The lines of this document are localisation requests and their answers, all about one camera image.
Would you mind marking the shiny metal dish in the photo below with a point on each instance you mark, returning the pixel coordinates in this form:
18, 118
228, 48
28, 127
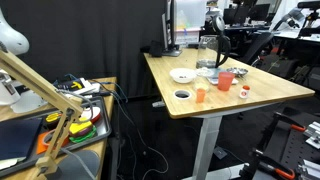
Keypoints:
237, 71

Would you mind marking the grey plastic tray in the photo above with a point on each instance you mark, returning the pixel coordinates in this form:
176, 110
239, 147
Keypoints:
101, 128

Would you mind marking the clear plastic storage container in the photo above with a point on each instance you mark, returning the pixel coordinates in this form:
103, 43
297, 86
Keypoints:
190, 13

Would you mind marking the black office chair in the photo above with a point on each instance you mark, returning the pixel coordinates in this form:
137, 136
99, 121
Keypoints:
256, 46

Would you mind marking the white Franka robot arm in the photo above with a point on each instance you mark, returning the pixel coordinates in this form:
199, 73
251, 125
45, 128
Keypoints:
10, 40

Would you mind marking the white kitchen scale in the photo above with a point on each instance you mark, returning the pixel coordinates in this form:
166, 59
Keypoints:
213, 80

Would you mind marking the aluminium bracket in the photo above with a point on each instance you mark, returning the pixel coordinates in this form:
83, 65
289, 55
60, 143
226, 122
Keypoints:
313, 133
310, 170

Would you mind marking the small black box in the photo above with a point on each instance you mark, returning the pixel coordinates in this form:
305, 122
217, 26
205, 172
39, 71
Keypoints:
155, 48

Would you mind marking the white bowl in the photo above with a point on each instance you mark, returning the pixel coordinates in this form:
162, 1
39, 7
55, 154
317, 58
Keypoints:
182, 75

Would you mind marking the white power strip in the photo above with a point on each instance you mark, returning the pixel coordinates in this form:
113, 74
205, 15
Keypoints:
85, 87

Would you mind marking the black curtain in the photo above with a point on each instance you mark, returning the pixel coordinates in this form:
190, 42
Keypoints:
83, 36

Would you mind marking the white desk leg frame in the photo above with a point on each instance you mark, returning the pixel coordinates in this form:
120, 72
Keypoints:
206, 143

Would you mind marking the small white bottle red cap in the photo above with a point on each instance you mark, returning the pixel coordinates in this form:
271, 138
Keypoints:
244, 92

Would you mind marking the small orange cup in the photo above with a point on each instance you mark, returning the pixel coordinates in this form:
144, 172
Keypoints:
200, 96

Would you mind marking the toy burger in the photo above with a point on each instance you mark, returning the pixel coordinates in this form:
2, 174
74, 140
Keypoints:
81, 130

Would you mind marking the flat orange toy piece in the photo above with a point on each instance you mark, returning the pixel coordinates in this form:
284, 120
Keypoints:
41, 143

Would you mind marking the dark blue notebook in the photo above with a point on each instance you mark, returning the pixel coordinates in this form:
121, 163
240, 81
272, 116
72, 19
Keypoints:
18, 138

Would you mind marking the black computer monitor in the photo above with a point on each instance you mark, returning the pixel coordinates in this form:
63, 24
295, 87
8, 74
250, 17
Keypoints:
172, 26

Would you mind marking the black perforated board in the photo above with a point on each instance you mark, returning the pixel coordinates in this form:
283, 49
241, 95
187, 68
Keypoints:
293, 150

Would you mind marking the red and white toy food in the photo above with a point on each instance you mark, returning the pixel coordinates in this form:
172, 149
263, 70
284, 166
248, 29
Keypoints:
95, 113

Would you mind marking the black camera rig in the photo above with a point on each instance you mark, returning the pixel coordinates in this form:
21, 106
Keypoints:
310, 16

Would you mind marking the clear round lid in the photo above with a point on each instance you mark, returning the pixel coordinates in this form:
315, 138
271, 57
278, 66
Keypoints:
204, 71

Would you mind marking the clear plastic cup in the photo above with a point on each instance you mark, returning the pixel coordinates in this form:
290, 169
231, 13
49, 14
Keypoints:
202, 83

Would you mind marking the large orange-red plastic cup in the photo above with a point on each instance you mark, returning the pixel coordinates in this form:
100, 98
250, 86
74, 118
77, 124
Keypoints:
226, 81

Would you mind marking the yellow and black toy food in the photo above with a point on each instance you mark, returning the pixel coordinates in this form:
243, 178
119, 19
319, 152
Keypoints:
52, 118

